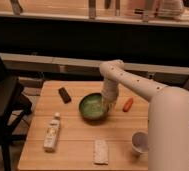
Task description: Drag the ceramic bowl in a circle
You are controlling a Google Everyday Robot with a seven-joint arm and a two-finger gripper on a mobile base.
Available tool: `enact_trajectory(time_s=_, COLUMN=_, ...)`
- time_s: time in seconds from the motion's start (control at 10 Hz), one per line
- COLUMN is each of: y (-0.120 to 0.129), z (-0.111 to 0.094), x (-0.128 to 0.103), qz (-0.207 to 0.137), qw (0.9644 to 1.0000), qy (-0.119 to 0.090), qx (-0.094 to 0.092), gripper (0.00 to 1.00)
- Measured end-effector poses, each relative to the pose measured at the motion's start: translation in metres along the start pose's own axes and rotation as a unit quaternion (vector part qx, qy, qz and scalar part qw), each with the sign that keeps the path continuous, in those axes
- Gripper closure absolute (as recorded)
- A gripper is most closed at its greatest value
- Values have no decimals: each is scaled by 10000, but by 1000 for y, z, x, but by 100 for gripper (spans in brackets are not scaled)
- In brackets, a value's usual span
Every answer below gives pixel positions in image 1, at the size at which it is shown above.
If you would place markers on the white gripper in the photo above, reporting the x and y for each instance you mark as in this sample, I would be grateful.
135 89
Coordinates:
109 99

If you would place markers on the green ceramic bowl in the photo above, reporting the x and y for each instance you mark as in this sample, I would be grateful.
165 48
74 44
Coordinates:
91 107

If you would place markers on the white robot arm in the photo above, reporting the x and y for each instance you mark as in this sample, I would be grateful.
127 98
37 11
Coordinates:
168 115

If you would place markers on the orange carrot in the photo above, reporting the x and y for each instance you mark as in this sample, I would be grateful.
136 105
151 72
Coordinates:
128 105

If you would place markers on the black rectangular bar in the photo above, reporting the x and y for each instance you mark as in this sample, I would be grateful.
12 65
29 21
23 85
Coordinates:
64 95

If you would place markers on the beige rice cracker pack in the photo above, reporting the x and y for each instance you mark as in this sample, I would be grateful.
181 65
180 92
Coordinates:
100 152

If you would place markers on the white paper cup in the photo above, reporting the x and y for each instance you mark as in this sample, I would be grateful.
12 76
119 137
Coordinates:
139 143

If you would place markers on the white plastic bottle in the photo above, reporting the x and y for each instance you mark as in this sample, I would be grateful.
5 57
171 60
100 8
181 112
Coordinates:
52 133

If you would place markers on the black chair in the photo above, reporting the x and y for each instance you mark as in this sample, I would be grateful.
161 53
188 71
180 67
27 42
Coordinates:
13 107

